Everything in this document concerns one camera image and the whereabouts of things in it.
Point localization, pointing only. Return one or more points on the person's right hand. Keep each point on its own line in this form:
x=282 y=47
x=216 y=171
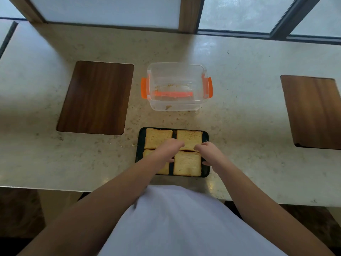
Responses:
x=213 y=157

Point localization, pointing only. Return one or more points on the person's left thumb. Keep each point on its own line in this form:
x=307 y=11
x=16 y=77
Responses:
x=170 y=159

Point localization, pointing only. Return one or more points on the beige table support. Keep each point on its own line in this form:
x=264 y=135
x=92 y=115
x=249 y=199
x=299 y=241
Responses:
x=58 y=205

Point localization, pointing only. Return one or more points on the person's left forearm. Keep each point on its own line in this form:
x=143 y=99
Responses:
x=101 y=205

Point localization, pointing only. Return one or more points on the white shirt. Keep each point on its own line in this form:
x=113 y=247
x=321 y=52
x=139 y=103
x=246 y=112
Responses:
x=186 y=223

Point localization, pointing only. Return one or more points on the clear container with orange clips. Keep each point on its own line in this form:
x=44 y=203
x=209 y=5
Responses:
x=175 y=85

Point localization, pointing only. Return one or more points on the wooden window post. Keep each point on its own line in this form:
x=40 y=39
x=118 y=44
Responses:
x=26 y=9
x=189 y=13

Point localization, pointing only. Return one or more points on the dark metal window frame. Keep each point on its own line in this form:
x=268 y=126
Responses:
x=290 y=18

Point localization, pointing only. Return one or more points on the person's right thumb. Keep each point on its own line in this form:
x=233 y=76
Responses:
x=206 y=163

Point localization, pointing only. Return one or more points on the dark metal frame strip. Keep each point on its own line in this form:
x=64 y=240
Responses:
x=8 y=37

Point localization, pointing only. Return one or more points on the dark wooden placemat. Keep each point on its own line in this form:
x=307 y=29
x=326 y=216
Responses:
x=96 y=98
x=314 y=111

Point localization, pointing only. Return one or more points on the person's right forearm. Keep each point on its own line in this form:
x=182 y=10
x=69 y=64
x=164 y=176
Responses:
x=261 y=210

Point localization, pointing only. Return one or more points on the person's left hand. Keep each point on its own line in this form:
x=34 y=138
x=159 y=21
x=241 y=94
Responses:
x=163 y=151

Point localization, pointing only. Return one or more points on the toasted bread slice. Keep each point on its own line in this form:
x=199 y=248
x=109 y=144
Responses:
x=187 y=163
x=164 y=170
x=189 y=137
x=157 y=137

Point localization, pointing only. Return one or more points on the black rectangular tray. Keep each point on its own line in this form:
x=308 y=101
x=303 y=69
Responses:
x=139 y=146

